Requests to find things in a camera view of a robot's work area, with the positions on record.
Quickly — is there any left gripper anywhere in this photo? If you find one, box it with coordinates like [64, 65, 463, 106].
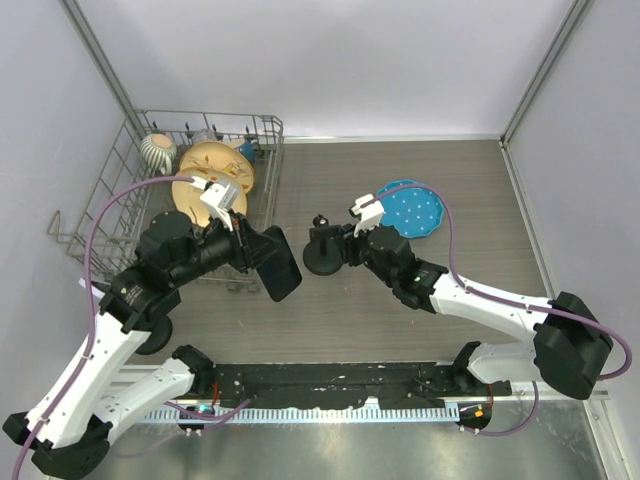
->
[170, 207, 282, 286]

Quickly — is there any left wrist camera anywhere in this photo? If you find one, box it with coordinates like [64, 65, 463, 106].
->
[191, 177, 239, 231]

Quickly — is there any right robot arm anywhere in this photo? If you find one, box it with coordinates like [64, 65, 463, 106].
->
[303, 225, 613, 400]

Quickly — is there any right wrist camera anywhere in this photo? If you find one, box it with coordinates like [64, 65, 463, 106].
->
[349, 194, 385, 237]

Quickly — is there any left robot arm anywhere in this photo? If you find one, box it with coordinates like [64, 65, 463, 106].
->
[2, 211, 301, 479]

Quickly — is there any black phone stand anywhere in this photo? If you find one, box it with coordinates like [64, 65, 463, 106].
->
[135, 316, 173, 356]
[303, 214, 343, 276]

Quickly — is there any white cable duct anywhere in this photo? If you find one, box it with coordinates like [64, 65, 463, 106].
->
[139, 403, 460, 425]

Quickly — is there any black phone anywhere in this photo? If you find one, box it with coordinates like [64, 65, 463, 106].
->
[255, 226, 302, 302]

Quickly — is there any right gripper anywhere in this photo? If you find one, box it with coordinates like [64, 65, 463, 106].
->
[334, 217, 397, 288]

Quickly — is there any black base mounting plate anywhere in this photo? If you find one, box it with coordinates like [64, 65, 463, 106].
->
[178, 362, 512, 410]

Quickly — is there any rear yellow bird plate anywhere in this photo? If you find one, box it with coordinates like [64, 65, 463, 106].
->
[179, 141, 255, 193]

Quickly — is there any clear glass in rack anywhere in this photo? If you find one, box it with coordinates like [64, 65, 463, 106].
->
[192, 129, 217, 145]

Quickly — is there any blue ceramic cup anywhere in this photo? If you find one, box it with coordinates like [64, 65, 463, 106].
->
[227, 138, 261, 165]

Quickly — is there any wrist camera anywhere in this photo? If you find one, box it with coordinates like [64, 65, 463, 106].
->
[349, 194, 385, 237]
[191, 177, 239, 231]

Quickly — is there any striped white mug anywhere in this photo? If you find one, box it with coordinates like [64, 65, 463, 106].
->
[140, 133, 177, 176]

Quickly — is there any blue polka dot plate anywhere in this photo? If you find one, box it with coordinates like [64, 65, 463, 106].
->
[375, 179, 444, 239]

